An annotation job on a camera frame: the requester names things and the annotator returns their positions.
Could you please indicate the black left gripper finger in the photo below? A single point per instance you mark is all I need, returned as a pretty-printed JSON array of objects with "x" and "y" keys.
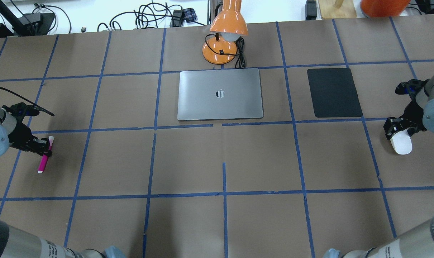
[
  {"x": 44, "y": 153},
  {"x": 44, "y": 142}
]

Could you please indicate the black mousepad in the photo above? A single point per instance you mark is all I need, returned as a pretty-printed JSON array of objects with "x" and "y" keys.
[{"x": 333, "y": 93}]

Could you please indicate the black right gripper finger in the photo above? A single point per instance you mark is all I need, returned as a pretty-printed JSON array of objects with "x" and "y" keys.
[{"x": 389, "y": 131}]

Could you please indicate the black power adapter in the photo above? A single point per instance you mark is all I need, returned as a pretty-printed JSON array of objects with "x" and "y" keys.
[{"x": 310, "y": 10}]

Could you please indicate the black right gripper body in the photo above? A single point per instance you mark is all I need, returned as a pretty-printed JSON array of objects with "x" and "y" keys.
[{"x": 413, "y": 121}]

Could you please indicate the white computer mouse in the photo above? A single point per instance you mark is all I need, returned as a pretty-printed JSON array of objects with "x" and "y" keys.
[{"x": 401, "y": 142}]

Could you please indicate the orange cylindrical container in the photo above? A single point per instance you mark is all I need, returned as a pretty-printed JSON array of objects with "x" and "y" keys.
[{"x": 383, "y": 8}]

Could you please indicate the grey closed laptop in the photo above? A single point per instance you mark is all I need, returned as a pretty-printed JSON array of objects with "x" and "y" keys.
[{"x": 224, "y": 94}]

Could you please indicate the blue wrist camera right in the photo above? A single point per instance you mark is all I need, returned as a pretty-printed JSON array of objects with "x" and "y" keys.
[{"x": 411, "y": 88}]

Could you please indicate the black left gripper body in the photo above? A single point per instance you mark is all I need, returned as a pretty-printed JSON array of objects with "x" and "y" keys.
[{"x": 22, "y": 137}]

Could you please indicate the orange desk lamp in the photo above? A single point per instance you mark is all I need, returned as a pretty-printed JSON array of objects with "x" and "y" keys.
[{"x": 225, "y": 41}]

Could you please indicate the blue wrist camera left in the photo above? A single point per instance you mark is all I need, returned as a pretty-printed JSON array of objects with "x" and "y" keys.
[{"x": 21, "y": 110}]

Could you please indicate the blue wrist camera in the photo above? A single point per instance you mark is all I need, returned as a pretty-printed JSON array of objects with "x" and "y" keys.
[
  {"x": 411, "y": 88},
  {"x": 21, "y": 110}
]

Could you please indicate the pink marker pen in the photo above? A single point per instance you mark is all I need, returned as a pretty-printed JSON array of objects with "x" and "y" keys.
[{"x": 44, "y": 160}]

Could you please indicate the black monitor stand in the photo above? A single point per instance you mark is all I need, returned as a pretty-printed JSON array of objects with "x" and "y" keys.
[{"x": 28, "y": 24}]

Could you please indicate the wooden stand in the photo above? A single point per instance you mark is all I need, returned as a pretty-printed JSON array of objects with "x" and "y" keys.
[{"x": 333, "y": 9}]

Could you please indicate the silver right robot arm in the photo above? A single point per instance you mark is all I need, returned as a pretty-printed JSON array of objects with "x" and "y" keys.
[{"x": 400, "y": 163}]

